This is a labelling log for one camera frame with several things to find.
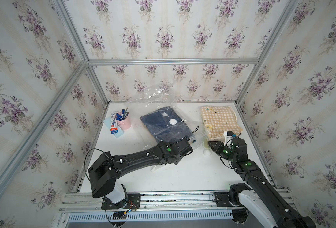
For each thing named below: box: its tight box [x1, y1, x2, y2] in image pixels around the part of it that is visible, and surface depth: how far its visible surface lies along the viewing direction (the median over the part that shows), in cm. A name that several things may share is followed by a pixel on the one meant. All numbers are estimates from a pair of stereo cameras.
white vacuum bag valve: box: [168, 118, 178, 126], surface depth 100 cm
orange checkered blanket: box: [200, 105, 243, 138], surface depth 103 cm
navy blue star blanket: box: [139, 105, 195, 144], surface depth 100 cm
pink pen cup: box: [115, 114, 132, 132], surface depth 101 cm
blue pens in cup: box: [115, 106, 130, 121], surface depth 100 cm
